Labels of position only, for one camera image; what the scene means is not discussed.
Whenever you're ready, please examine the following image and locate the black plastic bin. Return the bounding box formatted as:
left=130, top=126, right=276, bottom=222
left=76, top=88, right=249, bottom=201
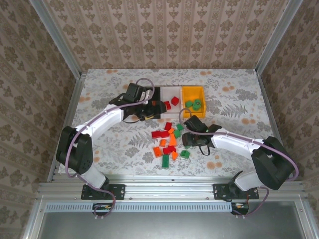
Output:
left=139, top=86, right=162, bottom=120

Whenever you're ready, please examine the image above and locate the white plastic bin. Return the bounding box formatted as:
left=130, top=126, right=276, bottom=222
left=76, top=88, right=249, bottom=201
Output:
left=159, top=86, right=184, bottom=118

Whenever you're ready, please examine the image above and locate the yellow plastic bin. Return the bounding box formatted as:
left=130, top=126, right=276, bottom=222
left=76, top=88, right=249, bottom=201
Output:
left=181, top=86, right=206, bottom=119

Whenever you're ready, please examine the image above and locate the floral tablecloth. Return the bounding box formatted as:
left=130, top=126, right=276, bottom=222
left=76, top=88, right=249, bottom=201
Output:
left=53, top=68, right=287, bottom=178

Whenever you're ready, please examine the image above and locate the grey metal sheet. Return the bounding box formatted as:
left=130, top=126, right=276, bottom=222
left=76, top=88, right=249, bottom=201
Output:
left=37, top=211, right=310, bottom=239

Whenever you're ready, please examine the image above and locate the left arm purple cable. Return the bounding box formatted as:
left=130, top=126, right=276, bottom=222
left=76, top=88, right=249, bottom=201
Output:
left=64, top=78, right=156, bottom=220

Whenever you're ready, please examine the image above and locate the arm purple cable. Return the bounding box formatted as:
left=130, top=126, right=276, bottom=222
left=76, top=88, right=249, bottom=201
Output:
left=64, top=78, right=156, bottom=220
left=178, top=108, right=299, bottom=220

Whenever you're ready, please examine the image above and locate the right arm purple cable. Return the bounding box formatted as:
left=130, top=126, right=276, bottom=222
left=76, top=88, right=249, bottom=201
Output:
left=178, top=108, right=299, bottom=220

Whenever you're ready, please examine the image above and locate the long aluminium mounting rail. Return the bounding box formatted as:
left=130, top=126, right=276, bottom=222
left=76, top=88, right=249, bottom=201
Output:
left=37, top=181, right=306, bottom=201

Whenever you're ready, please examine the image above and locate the aluminium table side rail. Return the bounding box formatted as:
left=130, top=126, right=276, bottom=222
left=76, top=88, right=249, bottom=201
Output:
left=47, top=72, right=87, bottom=182
left=256, top=72, right=295, bottom=181

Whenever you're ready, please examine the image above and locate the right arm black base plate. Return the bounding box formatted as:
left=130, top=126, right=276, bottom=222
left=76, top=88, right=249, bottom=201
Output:
left=213, top=183, right=259, bottom=200

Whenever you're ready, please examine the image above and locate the grey slotted cable duct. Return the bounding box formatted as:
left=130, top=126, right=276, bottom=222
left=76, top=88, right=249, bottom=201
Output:
left=46, top=202, right=235, bottom=213

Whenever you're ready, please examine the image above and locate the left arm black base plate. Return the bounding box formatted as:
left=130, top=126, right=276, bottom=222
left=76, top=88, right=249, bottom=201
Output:
left=81, top=183, right=125, bottom=200

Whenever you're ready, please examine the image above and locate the black cable connector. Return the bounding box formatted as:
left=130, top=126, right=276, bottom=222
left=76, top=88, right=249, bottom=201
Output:
left=92, top=203, right=113, bottom=217
left=231, top=202, right=250, bottom=216

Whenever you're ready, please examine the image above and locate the aluminium frame post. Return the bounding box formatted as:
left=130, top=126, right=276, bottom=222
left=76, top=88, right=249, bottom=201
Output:
left=255, top=0, right=304, bottom=75
left=29, top=0, right=83, bottom=79

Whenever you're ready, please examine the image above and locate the aluminium frame bar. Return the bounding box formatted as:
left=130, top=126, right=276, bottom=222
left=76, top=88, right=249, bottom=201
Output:
left=22, top=199, right=47, bottom=239
left=295, top=200, right=319, bottom=239

